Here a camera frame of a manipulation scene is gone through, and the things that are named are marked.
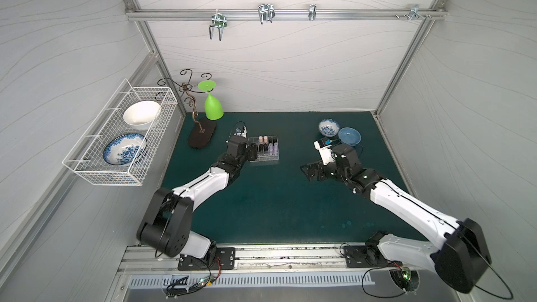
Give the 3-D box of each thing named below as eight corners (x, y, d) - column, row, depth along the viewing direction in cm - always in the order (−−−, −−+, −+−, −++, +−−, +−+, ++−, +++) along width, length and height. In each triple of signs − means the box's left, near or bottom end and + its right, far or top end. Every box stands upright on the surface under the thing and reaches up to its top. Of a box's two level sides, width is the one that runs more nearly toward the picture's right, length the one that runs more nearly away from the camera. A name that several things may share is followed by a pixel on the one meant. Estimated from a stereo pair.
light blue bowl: (339, 147, 109) (342, 141, 104) (336, 133, 115) (338, 126, 111) (359, 147, 109) (363, 141, 104) (355, 133, 115) (358, 126, 111)
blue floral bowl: (326, 140, 112) (328, 133, 107) (315, 130, 116) (316, 123, 112) (338, 132, 115) (341, 125, 111) (327, 123, 120) (329, 116, 115)
